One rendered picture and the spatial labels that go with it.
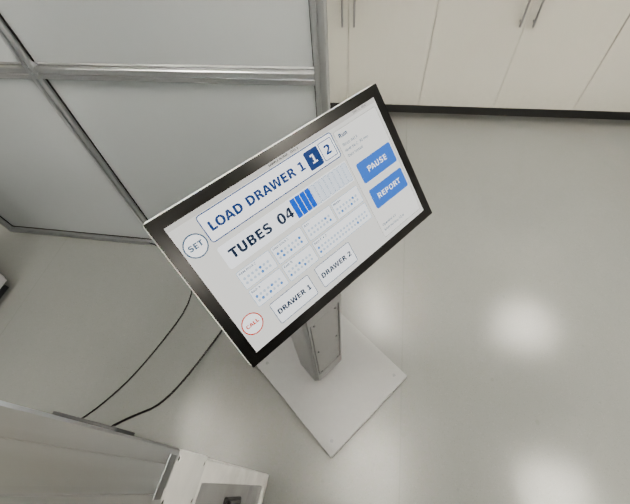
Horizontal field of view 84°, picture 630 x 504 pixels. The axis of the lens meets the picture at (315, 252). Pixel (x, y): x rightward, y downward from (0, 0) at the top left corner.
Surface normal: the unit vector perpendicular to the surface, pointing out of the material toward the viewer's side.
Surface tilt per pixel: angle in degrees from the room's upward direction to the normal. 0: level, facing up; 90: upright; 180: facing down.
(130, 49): 90
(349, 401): 3
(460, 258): 0
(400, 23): 90
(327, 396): 3
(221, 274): 50
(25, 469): 90
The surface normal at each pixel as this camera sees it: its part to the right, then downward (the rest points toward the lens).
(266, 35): -0.16, 0.82
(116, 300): -0.07, -0.57
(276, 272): 0.47, 0.08
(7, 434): 0.97, 0.14
